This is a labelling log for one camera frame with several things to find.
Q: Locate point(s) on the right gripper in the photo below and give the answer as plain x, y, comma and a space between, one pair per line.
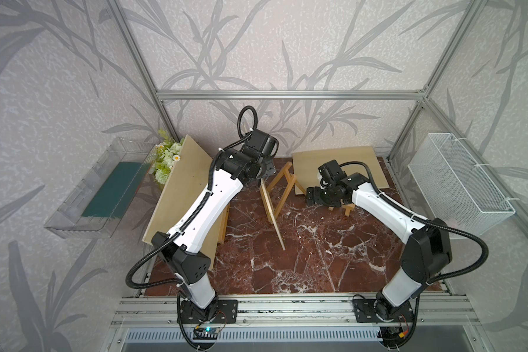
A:
315, 198

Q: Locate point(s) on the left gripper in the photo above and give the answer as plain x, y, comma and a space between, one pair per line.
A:
271, 169

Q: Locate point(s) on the wooden easel frame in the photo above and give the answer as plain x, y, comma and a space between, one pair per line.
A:
223, 225
292, 183
347, 208

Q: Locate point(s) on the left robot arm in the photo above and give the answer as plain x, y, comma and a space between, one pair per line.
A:
253, 143

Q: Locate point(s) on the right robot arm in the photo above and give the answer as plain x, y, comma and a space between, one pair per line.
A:
427, 245

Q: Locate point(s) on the potted artificial flowers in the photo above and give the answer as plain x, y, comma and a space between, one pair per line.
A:
167, 154

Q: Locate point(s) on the green mat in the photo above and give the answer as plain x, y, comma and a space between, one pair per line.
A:
117, 192

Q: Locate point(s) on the clear acrylic shelf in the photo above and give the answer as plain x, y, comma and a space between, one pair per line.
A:
67, 221

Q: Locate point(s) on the white wire basket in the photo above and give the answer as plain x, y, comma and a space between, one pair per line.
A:
456, 187

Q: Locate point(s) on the aluminium frame crossbar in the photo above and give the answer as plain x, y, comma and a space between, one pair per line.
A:
391, 95

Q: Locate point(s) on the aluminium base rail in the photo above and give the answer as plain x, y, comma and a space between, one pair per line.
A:
269, 310

